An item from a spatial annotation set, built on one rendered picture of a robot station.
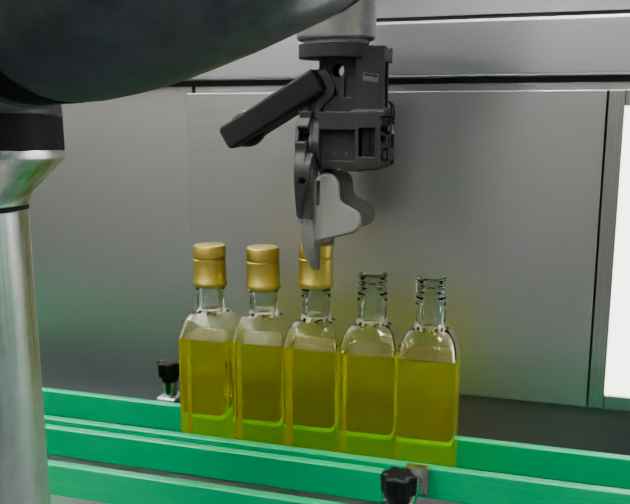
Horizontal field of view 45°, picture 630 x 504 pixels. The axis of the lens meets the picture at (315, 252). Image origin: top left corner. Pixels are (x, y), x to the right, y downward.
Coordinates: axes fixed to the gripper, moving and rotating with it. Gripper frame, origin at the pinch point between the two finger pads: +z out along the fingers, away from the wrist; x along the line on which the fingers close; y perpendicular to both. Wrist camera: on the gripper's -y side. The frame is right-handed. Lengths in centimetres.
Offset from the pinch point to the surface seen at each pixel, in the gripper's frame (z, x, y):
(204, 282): 3.5, -1.8, -11.4
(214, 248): 0.0, -1.3, -10.3
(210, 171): -6.8, 11.9, -16.7
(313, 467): 19.9, -6.2, 1.8
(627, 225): -2.2, 12.8, 30.0
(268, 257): 0.6, -1.0, -4.6
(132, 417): 21.6, 3.0, -23.4
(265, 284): 3.4, -1.2, -4.9
